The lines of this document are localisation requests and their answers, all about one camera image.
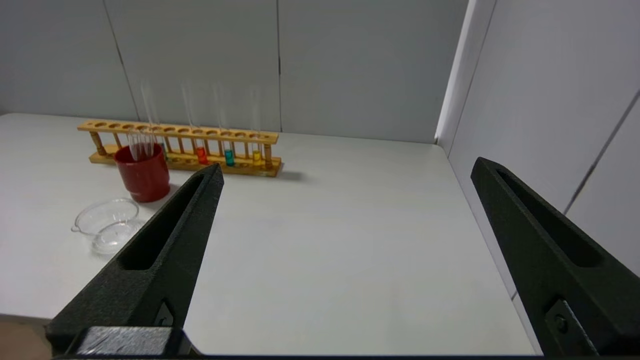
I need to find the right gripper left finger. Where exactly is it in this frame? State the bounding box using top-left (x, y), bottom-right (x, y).
top-left (45, 163), bottom-right (225, 353)

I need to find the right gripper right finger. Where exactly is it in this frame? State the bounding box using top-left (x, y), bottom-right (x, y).
top-left (471, 157), bottom-right (640, 357)

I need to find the yellow pigment glass test tube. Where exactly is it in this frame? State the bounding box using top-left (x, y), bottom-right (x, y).
top-left (249, 89), bottom-right (264, 167)

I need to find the blue pigment glass test tube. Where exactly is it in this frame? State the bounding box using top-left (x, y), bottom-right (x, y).
top-left (214, 85), bottom-right (236, 167)
top-left (141, 82), bottom-right (168, 162)

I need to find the empty glass test tube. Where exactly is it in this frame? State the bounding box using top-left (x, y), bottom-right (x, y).
top-left (127, 127), bottom-right (155, 162)

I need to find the red pigment glass test tube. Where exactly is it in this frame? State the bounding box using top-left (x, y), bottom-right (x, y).
top-left (181, 85), bottom-right (209, 165)

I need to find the wooden test tube rack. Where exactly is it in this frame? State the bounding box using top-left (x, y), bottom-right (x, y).
top-left (77, 119), bottom-right (282, 178)

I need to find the clear glass beaker dish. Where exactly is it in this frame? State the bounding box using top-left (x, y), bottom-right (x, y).
top-left (71, 198), bottom-right (147, 256)

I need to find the red plastic cup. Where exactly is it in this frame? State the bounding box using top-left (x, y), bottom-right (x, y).
top-left (113, 143), bottom-right (171, 203)

